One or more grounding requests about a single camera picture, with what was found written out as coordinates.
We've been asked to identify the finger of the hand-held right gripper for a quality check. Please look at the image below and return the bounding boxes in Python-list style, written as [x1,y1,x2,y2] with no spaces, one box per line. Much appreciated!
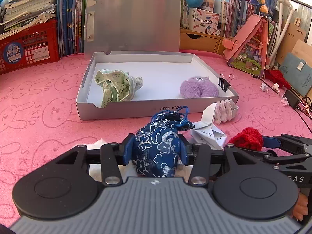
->
[263,134,312,155]
[258,151,312,170]

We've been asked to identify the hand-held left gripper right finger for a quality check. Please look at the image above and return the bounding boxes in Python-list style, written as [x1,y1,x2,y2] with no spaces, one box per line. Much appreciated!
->
[180,138,256,186]

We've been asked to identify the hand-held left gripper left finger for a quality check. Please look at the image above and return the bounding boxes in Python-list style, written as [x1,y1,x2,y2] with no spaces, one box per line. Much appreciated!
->
[56,134,136,186]

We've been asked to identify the red knitted item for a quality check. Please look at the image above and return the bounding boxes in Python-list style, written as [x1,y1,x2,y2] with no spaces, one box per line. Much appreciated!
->
[227,127,264,152]

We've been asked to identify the blue floral brocade pouch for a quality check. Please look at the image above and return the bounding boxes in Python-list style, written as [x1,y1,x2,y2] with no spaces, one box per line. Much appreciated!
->
[132,106,196,178]

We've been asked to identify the grey cardboard box with lid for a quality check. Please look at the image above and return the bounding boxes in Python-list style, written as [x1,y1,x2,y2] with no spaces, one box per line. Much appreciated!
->
[75,0,240,121]

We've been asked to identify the person's right hand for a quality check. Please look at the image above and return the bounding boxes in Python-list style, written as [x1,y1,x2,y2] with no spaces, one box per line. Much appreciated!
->
[291,192,309,222]

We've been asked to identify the white folded paper origami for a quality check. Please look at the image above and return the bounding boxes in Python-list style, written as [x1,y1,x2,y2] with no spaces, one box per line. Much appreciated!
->
[191,102,228,150]

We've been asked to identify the small white paper tray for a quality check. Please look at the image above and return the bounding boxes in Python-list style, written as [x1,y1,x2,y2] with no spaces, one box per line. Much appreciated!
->
[228,102,239,119]

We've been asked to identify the black power adapter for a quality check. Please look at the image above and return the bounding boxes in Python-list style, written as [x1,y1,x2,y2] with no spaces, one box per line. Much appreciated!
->
[284,89,304,109]

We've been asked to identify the red knitted cloth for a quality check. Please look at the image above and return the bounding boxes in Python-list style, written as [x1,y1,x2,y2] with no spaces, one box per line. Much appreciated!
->
[265,69,292,89]

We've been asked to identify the green patterned cloth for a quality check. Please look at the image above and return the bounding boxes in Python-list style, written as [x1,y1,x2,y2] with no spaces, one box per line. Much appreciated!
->
[95,70,143,108]

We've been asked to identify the purple plush toy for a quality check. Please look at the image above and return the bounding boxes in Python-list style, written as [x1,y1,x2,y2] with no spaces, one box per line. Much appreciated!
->
[180,76,220,98]

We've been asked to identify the grey-blue notebook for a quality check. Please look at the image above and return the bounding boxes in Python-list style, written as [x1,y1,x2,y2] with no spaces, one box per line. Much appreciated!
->
[280,53,312,97]

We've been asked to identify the black binder clip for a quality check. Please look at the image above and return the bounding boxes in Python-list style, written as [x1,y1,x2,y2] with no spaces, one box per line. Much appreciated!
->
[218,74,235,93]

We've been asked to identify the pink house-shaped toy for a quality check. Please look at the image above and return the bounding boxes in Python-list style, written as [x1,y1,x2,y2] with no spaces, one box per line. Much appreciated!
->
[222,14,270,79]

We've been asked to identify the cardboard sheets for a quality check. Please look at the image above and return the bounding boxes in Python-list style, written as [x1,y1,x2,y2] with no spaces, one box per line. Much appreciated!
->
[275,22,312,66]

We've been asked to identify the wooden drawer organizer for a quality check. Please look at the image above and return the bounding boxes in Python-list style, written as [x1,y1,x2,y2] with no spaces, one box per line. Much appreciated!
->
[180,28,234,54]

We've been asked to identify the white plastic pipes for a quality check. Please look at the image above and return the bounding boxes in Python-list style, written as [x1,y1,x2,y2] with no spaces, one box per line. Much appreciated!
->
[268,2,298,67]

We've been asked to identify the row of colourful books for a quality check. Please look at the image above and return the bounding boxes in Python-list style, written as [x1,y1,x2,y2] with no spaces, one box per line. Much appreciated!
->
[205,0,259,38]

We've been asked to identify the white printed carton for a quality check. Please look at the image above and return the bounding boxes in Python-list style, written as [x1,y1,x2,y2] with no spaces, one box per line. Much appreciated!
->
[188,8,220,35]

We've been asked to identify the red plastic crate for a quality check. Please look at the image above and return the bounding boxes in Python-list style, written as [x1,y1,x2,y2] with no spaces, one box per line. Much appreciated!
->
[0,19,60,75]

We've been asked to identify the row of blue books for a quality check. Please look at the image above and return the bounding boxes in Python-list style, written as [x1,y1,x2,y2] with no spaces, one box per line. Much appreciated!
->
[57,0,89,56]

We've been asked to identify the stack of worn books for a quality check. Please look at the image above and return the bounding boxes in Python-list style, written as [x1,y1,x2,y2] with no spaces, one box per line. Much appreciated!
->
[0,0,59,39]

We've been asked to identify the pink fluffy hair tie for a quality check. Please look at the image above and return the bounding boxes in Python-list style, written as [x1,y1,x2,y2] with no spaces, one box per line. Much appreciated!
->
[214,99,235,125]

